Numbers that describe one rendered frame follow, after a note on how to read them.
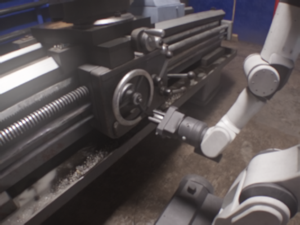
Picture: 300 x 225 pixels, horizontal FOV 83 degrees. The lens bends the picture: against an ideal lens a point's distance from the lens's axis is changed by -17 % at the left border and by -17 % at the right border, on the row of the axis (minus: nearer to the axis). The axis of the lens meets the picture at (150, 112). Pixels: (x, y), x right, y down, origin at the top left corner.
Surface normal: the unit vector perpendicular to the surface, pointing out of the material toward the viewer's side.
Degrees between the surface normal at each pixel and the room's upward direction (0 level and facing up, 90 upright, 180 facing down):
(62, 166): 0
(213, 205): 0
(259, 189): 52
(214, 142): 77
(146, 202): 0
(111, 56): 90
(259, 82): 86
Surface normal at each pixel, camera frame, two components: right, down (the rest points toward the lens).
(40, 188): -0.04, -0.82
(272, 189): -0.53, -0.27
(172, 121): -0.31, -0.53
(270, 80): -0.31, 0.49
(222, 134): -0.61, 0.27
